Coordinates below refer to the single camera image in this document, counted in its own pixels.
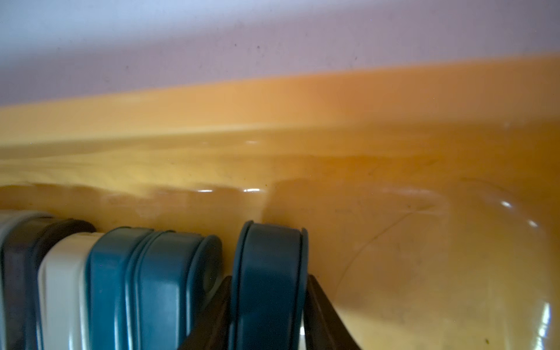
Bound black pruning pliers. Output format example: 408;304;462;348
2;217;96;349

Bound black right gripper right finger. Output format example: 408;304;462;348
303;275;360;349

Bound yellow storage tray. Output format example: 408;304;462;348
1;55;559;349

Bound teal pruning pliers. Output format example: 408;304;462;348
88;227;153;349

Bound beige pruning pliers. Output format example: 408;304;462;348
37;232;103;349

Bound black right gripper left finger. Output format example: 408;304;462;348
178;276;232;350

